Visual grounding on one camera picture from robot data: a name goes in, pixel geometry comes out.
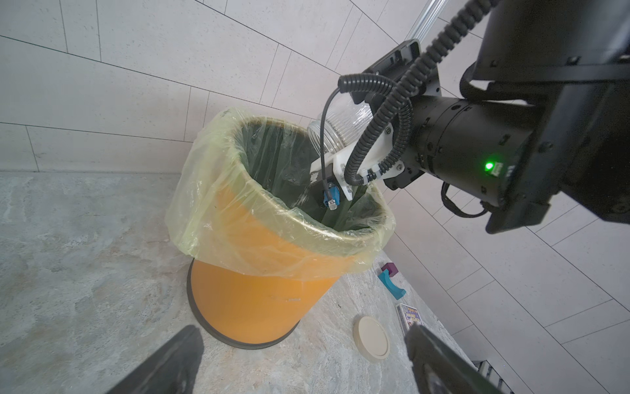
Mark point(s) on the purple block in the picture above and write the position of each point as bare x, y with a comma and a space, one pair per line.
390, 268

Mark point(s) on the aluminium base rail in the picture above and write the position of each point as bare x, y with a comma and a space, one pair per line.
489, 373

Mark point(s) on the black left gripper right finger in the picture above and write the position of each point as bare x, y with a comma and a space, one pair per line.
438, 369

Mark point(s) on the teal arch block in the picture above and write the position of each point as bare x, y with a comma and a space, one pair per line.
397, 292

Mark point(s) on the orange trash bin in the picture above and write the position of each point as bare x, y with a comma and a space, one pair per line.
248, 311

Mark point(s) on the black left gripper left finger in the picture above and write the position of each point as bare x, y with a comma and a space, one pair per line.
171, 369

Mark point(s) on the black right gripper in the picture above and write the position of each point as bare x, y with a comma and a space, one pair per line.
393, 66

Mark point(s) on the cream jar lid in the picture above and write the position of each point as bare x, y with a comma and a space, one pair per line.
371, 339

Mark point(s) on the metal frame corner post right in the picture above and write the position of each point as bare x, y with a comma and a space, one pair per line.
426, 19

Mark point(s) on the green plastic bin liner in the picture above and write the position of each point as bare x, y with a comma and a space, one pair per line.
242, 204

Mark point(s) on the ribbed glass oatmeal jar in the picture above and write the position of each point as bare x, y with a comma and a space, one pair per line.
344, 122

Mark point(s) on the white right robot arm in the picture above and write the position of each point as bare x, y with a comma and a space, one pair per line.
512, 102

